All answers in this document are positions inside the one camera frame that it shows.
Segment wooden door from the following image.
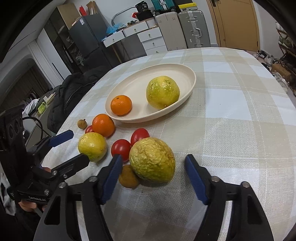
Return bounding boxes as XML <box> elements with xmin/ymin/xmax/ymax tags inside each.
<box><xmin>206</xmin><ymin>0</ymin><xmax>259</xmax><ymax>52</ymax></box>

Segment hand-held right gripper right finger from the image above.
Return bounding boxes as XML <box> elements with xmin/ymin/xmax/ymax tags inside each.
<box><xmin>184</xmin><ymin>153</ymin><xmax>274</xmax><ymax>241</ymax></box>

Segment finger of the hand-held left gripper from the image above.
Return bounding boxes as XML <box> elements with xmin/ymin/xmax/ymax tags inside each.
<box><xmin>30</xmin><ymin>130</ymin><xmax>74</xmax><ymax>153</ymax></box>
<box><xmin>50</xmin><ymin>153</ymin><xmax>90</xmax><ymax>179</ymax></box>

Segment beige suitcase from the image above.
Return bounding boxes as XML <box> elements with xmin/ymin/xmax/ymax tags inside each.
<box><xmin>154</xmin><ymin>11</ymin><xmax>188</xmax><ymax>50</ymax></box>

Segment silver suitcase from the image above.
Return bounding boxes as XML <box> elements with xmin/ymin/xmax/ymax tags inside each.
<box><xmin>178</xmin><ymin>9</ymin><xmax>211</xmax><ymax>49</ymax></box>

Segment wrinkled yellow guava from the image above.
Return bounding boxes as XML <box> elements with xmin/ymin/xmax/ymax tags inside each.
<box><xmin>129</xmin><ymin>137</ymin><xmax>176</xmax><ymax>181</ymax></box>

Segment small green-yellow guava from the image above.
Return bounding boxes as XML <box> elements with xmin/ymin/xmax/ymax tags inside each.
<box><xmin>78</xmin><ymin>132</ymin><xmax>108</xmax><ymax>163</ymax></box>

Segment yellow and black box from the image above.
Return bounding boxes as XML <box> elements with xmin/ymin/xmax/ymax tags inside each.
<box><xmin>177</xmin><ymin>2</ymin><xmax>197</xmax><ymax>12</ymax></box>

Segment black padded jacket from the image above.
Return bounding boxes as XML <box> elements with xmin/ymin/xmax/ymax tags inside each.
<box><xmin>47</xmin><ymin>66</ymin><xmax>111</xmax><ymax>135</ymax></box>

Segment curved metal tube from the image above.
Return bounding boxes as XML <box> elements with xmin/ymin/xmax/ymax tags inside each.
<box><xmin>111</xmin><ymin>7</ymin><xmax>141</xmax><ymax>26</ymax></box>

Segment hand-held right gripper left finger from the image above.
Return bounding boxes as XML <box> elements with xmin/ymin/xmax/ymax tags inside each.
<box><xmin>35</xmin><ymin>154</ymin><xmax>123</xmax><ymax>241</ymax></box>

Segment shoe rack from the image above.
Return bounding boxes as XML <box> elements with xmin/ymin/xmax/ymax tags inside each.
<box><xmin>275</xmin><ymin>22</ymin><xmax>296</xmax><ymax>98</ymax></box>

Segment black cable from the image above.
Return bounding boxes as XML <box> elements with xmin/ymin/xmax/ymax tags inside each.
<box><xmin>22</xmin><ymin>117</ymin><xmax>56</xmax><ymax>137</ymax></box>

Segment cardboard box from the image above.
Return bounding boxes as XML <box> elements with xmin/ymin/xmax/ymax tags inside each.
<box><xmin>271</xmin><ymin>63</ymin><xmax>292</xmax><ymax>80</ymax></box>

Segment dark grey refrigerator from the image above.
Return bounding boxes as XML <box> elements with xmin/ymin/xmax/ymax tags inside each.
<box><xmin>68</xmin><ymin>13</ymin><xmax>121</xmax><ymax>75</ymax></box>

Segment teal suitcase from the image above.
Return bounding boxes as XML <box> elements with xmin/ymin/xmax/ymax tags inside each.
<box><xmin>151</xmin><ymin>0</ymin><xmax>174</xmax><ymax>12</ymax></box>

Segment dark glass cabinet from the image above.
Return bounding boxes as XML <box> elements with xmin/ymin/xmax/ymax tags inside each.
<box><xmin>43</xmin><ymin>3</ymin><xmax>88</xmax><ymax>80</ymax></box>

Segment white desk with drawers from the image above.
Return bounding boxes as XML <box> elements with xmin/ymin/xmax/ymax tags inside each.
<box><xmin>102</xmin><ymin>17</ymin><xmax>168</xmax><ymax>63</ymax></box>

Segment group of sneakers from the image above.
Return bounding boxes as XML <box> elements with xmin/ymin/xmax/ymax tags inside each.
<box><xmin>252</xmin><ymin>50</ymin><xmax>289</xmax><ymax>93</ymax></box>

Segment blue plastic bag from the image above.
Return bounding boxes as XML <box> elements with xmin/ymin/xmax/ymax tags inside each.
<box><xmin>106</xmin><ymin>22</ymin><xmax>124</xmax><ymax>35</ymax></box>

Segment cream oval plate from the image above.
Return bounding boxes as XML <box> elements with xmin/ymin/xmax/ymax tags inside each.
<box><xmin>105</xmin><ymin>63</ymin><xmax>196</xmax><ymax>123</ymax></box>

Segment white cloth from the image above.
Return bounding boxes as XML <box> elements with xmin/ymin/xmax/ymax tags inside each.
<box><xmin>22</xmin><ymin>98</ymin><xmax>41</xmax><ymax>115</ymax></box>

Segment person's left hand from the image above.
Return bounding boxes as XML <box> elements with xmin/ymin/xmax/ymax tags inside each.
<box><xmin>17</xmin><ymin>200</ymin><xmax>45</xmax><ymax>212</ymax></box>

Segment orange mandarin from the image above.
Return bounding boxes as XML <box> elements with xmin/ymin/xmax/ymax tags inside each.
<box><xmin>110</xmin><ymin>95</ymin><xmax>133</xmax><ymax>116</ymax></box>
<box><xmin>92</xmin><ymin>113</ymin><xmax>115</xmax><ymax>138</ymax></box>

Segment cardboard pieces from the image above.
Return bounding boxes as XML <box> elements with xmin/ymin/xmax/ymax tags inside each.
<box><xmin>85</xmin><ymin>1</ymin><xmax>99</xmax><ymax>15</ymax></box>

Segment yellow-brown kiwi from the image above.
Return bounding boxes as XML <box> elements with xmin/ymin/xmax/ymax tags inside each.
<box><xmin>118</xmin><ymin>164</ymin><xmax>140</xmax><ymax>189</ymax></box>

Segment large yellow guava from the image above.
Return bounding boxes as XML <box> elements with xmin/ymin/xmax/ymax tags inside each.
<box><xmin>146</xmin><ymin>76</ymin><xmax>180</xmax><ymax>109</ymax></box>

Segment checked beige tablecloth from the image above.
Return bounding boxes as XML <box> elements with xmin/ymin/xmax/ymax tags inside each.
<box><xmin>40</xmin><ymin>47</ymin><xmax>296</xmax><ymax>241</ymax></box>

